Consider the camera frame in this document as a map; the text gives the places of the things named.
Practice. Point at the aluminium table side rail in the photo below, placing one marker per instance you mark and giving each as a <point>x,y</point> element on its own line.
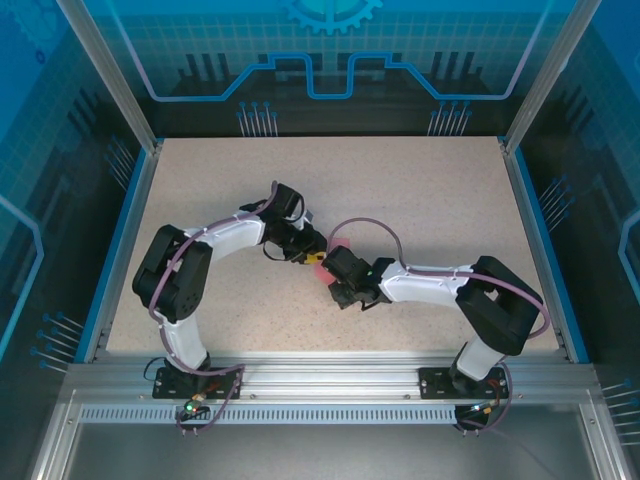
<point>128,250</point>
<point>534,250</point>

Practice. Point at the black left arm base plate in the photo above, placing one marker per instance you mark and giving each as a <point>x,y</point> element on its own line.
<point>165,387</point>

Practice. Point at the pink square paper sheet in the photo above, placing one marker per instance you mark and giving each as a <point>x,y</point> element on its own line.
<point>322,275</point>

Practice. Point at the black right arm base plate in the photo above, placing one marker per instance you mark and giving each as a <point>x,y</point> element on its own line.
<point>432,382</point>

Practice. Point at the aluminium mounting rail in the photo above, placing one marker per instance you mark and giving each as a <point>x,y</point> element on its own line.
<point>325,375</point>

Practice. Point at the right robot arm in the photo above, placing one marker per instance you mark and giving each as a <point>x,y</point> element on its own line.
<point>495,300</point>

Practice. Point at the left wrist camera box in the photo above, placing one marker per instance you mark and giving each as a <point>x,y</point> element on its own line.
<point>310,216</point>

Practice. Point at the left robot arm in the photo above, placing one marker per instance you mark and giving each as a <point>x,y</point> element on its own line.
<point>175,280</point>

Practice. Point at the aluminium frame post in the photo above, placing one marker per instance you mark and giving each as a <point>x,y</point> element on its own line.
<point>115,75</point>
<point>550,75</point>

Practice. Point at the yellow connector with green light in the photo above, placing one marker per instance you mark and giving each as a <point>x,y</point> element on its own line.
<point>192,406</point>

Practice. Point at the blue table edge trim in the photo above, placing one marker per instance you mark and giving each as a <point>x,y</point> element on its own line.
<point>548,250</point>
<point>115,250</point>

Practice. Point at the metal tray frame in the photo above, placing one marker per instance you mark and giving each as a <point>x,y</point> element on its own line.
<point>325,450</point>

